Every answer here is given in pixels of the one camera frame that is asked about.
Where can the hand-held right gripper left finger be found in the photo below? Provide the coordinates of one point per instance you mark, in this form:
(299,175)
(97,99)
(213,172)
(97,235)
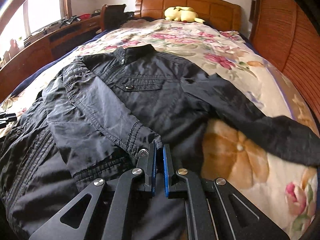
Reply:
(153,177)

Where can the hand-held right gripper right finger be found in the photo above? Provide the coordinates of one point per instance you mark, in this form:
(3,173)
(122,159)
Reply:
(166,175)

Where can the yellow plush toy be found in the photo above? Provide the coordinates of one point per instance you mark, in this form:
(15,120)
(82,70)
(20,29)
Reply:
(180,13)

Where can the wooden open shelf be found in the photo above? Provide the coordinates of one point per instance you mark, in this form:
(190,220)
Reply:
(254,2)

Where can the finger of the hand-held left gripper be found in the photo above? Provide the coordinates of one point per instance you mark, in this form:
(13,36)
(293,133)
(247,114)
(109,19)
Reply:
(8,118)

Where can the wooden slatted wardrobe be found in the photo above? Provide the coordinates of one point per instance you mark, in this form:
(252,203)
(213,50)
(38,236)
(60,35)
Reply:
(282,30)

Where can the floral plush blanket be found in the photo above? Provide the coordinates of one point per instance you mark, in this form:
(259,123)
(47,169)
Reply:
(237,150)

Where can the black device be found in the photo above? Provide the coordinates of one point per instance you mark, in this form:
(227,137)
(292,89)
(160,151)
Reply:
(68,21)

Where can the wooden headboard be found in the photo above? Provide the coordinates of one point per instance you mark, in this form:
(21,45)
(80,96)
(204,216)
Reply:
(215,10)

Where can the window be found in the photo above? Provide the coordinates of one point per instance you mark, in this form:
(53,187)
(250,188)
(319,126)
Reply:
(42,12)

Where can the black jacket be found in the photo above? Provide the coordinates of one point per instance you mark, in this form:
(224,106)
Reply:
(140,100)

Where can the dark chair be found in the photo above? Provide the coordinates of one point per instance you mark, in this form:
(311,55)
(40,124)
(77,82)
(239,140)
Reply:
(112,17)

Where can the red container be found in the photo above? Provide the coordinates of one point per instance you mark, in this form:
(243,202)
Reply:
(85,16)

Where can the wooden desk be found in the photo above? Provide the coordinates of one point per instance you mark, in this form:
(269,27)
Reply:
(37,47)

